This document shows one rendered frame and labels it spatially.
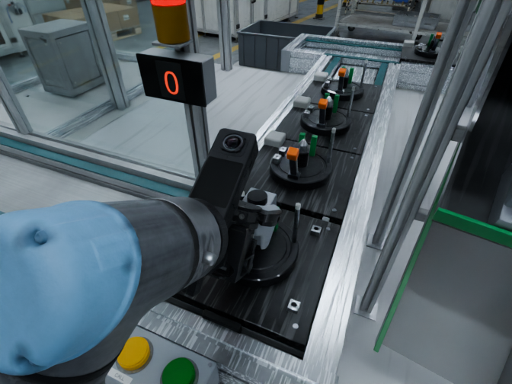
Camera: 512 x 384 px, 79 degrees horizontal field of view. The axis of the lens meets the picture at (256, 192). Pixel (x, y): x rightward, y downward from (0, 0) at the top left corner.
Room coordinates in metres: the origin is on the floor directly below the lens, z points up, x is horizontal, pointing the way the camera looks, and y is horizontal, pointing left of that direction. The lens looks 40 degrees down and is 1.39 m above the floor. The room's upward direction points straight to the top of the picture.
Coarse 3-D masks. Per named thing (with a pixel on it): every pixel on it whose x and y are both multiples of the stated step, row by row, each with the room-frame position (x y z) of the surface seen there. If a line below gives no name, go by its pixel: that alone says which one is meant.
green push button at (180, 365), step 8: (176, 360) 0.17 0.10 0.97; (184, 360) 0.17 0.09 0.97; (168, 368) 0.16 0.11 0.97; (176, 368) 0.16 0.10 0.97; (184, 368) 0.16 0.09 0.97; (192, 368) 0.16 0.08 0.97; (168, 376) 0.15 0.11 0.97; (176, 376) 0.15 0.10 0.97; (184, 376) 0.15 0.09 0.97; (192, 376) 0.15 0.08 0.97
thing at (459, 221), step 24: (504, 48) 0.29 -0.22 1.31; (504, 72) 0.34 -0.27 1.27; (480, 96) 0.30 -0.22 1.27; (504, 96) 0.31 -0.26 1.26; (480, 120) 0.29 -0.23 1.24; (504, 120) 0.29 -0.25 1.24; (480, 144) 0.27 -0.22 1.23; (504, 144) 0.26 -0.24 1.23; (456, 168) 0.23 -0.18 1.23; (480, 168) 0.24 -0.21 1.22; (504, 168) 0.24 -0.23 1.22; (456, 192) 0.22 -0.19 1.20; (480, 192) 0.22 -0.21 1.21; (456, 216) 0.19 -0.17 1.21; (480, 216) 0.20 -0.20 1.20; (504, 240) 0.17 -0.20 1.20
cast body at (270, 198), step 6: (252, 192) 0.35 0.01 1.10; (258, 192) 0.35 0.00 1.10; (264, 192) 0.35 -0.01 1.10; (246, 198) 0.35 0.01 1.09; (252, 198) 0.34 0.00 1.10; (258, 198) 0.34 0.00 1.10; (264, 198) 0.34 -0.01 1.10; (270, 198) 0.35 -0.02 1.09; (276, 198) 0.35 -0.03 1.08; (258, 204) 0.33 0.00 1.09; (264, 204) 0.33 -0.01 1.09; (270, 204) 0.33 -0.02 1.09; (276, 204) 0.35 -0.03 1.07; (258, 240) 0.31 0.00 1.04
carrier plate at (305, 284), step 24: (288, 216) 0.43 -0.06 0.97; (312, 240) 0.37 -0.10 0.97; (336, 240) 0.37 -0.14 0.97; (312, 264) 0.32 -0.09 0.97; (216, 288) 0.27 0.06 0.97; (240, 288) 0.27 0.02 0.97; (264, 288) 0.27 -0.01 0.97; (288, 288) 0.27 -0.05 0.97; (312, 288) 0.27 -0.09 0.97; (216, 312) 0.24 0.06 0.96; (240, 312) 0.23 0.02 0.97; (264, 312) 0.23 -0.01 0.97; (288, 312) 0.23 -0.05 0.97; (312, 312) 0.23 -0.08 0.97; (288, 336) 0.20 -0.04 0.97
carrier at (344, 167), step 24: (264, 144) 0.69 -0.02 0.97; (288, 144) 0.69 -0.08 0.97; (312, 144) 0.61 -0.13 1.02; (264, 168) 0.59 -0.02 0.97; (288, 168) 0.56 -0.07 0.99; (312, 168) 0.56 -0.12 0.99; (336, 168) 0.59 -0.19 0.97; (288, 192) 0.50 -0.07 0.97; (312, 192) 0.50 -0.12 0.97; (336, 192) 0.50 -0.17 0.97; (312, 216) 0.44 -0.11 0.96; (336, 216) 0.43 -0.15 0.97
